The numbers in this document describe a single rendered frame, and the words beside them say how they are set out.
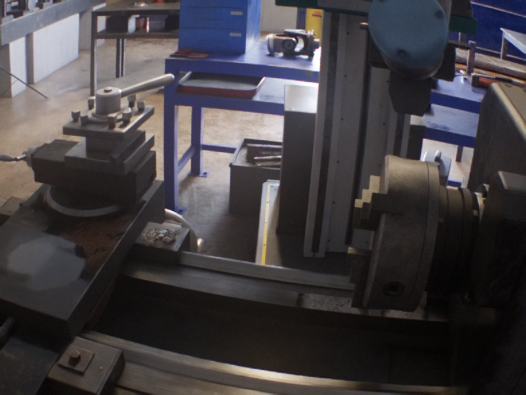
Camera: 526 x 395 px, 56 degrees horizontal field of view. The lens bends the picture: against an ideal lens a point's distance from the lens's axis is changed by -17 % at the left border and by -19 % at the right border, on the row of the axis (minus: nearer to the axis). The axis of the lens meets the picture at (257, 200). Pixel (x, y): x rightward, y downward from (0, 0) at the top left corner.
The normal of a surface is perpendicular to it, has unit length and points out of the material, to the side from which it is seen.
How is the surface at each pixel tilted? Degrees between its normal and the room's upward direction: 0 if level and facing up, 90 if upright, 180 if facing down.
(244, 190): 90
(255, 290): 0
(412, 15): 74
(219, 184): 0
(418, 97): 68
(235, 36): 90
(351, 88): 90
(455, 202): 16
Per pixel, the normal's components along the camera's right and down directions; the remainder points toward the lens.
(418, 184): -0.03, -0.65
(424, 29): -0.31, 0.18
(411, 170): 0.02, -0.81
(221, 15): -0.20, 0.47
